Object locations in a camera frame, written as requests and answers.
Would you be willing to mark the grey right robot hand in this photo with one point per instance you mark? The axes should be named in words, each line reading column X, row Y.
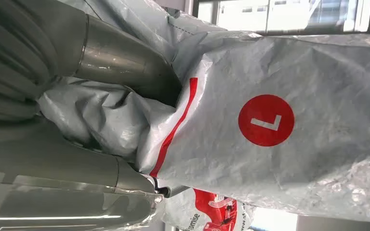
column 60, row 191

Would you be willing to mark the bright window with frame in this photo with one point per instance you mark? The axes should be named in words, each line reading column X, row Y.
column 287, row 16

